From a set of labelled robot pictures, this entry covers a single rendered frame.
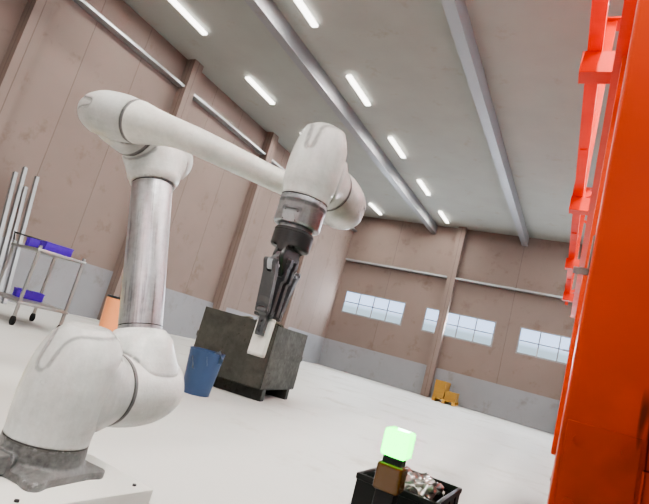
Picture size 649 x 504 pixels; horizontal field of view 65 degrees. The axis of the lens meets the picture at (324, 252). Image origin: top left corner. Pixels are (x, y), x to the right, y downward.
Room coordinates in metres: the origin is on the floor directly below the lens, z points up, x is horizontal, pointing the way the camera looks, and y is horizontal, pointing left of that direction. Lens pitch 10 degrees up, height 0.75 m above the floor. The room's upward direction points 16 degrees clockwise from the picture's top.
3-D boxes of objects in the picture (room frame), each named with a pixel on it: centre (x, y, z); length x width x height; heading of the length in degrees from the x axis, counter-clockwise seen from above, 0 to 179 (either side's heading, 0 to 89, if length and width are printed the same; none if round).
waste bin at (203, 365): (5.07, 0.81, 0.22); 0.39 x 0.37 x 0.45; 62
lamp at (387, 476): (0.81, -0.19, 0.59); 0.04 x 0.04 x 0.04; 63
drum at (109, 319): (6.86, 2.38, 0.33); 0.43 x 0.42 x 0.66; 150
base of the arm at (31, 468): (1.01, 0.42, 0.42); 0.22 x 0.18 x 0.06; 159
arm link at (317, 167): (0.94, 0.05, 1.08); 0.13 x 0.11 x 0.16; 156
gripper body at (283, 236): (0.93, 0.06, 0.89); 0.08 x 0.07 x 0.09; 159
